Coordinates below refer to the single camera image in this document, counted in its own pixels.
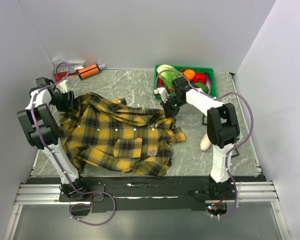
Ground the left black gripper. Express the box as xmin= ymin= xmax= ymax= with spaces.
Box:
xmin=49 ymin=90 xmax=80 ymax=113

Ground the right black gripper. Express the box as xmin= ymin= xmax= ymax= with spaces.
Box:
xmin=160 ymin=95 xmax=185 ymax=119

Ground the yellow plaid shirt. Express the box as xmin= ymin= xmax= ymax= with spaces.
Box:
xmin=59 ymin=92 xmax=186 ymax=176

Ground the round brown brooch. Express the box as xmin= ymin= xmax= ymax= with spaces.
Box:
xmin=148 ymin=150 xmax=158 ymax=157

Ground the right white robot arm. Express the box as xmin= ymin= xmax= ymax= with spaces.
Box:
xmin=154 ymin=77 xmax=240 ymax=200

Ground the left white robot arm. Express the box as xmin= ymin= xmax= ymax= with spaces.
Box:
xmin=17 ymin=77 xmax=89 ymax=201

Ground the napa cabbage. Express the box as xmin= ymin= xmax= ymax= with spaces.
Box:
xmin=156 ymin=64 xmax=182 ymax=90

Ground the red white cardboard box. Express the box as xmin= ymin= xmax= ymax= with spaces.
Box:
xmin=53 ymin=62 xmax=85 ymax=79

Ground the orange fruit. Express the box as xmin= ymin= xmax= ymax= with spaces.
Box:
xmin=183 ymin=69 xmax=196 ymax=82

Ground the green bell pepper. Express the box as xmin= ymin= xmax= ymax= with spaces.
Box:
xmin=194 ymin=82 xmax=209 ymax=94

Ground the orange black cylinder tool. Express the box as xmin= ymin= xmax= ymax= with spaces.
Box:
xmin=77 ymin=64 xmax=106 ymax=80

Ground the red bell pepper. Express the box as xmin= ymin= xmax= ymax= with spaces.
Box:
xmin=193 ymin=72 xmax=207 ymax=84

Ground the purple eggplant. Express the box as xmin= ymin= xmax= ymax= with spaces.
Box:
xmin=204 ymin=73 xmax=212 ymax=94

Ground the white daikon radish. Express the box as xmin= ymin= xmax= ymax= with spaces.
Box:
xmin=199 ymin=133 xmax=211 ymax=152

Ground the green plastic crate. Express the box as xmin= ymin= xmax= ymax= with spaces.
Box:
xmin=153 ymin=64 xmax=218 ymax=101

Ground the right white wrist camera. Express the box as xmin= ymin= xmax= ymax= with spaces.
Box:
xmin=153 ymin=87 xmax=170 ymax=103

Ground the black square frame far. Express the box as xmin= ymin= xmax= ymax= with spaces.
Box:
xmin=202 ymin=115 xmax=208 ymax=126

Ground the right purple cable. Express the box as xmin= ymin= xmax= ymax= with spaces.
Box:
xmin=155 ymin=69 xmax=255 ymax=219

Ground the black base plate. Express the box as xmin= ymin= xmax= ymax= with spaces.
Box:
xmin=59 ymin=176 xmax=236 ymax=213

